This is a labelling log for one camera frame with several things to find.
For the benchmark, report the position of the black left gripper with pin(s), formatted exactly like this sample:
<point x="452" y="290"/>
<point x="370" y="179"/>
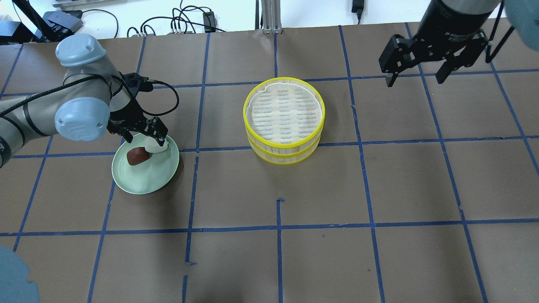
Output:
<point x="131" y="114"/>

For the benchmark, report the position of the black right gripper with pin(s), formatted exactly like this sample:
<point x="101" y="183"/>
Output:
<point x="449" y="26"/>

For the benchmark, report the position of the white steamed bun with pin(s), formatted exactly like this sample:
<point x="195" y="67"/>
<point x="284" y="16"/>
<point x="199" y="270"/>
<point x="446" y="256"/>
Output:
<point x="154" y="146"/>

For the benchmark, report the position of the yellow steamer layer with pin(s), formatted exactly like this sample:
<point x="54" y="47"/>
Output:
<point x="284" y="113"/>
<point x="284" y="156"/>

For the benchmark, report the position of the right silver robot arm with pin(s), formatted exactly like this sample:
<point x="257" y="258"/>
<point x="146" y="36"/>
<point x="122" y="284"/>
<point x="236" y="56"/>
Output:
<point x="452" y="31"/>

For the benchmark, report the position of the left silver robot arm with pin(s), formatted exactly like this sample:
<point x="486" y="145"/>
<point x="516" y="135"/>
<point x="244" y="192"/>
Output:
<point x="94" y="98"/>

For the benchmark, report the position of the brown red bun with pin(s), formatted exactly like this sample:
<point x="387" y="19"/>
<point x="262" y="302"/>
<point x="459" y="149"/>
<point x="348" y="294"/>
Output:
<point x="137" y="156"/>

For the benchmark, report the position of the light green plate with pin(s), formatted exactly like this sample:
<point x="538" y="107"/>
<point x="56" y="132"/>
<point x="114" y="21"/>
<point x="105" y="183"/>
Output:
<point x="149" y="175"/>

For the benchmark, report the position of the black power adapter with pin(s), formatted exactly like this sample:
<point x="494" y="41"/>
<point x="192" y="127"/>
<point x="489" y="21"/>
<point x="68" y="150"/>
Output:
<point x="209" y="21"/>

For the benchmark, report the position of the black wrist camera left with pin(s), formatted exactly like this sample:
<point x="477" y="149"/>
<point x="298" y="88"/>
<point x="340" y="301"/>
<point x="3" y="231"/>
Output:
<point x="137" y="83"/>

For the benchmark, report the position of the aluminium frame post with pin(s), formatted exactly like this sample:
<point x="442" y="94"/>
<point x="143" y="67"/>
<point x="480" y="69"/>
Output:
<point x="271" y="17"/>

